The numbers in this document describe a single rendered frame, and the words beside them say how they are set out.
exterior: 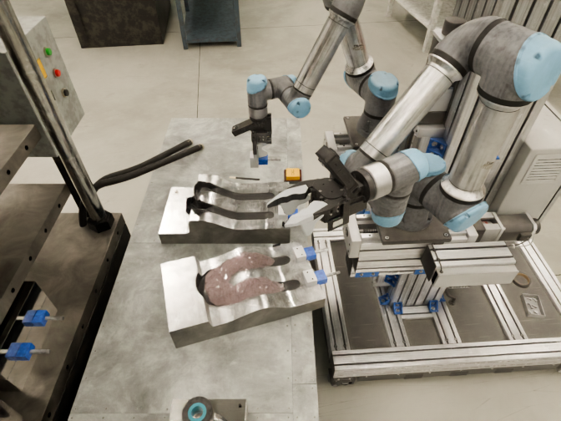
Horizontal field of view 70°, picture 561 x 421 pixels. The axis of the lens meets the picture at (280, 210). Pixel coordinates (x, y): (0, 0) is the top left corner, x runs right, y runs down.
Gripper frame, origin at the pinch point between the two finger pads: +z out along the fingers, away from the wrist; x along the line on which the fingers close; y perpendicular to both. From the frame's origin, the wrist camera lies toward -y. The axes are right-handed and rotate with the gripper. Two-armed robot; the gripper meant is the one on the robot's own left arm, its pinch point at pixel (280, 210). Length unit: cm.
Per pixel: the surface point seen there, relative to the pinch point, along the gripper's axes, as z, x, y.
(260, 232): -16, 52, 53
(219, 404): 22, 3, 59
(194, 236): 6, 64, 53
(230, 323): 9, 23, 57
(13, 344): 67, 44, 48
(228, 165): -24, 102, 52
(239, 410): 18, -1, 59
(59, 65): 28, 121, -1
